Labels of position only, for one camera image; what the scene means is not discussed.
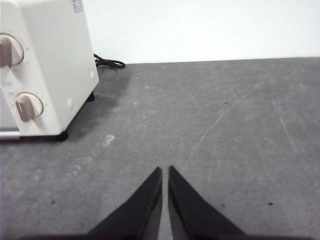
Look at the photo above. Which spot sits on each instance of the small beige oven knob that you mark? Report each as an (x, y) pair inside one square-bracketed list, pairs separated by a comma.
[(27, 106)]

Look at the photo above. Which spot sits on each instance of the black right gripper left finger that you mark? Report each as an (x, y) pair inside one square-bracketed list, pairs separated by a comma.
[(140, 212)]

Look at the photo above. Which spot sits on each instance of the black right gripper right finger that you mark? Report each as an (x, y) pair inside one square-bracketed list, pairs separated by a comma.
[(190, 215)]

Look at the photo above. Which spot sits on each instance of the large beige oven knob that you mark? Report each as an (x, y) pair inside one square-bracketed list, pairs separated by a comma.
[(10, 50)]

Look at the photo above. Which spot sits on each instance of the cream toaster oven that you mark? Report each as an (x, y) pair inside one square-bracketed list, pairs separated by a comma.
[(57, 62)]

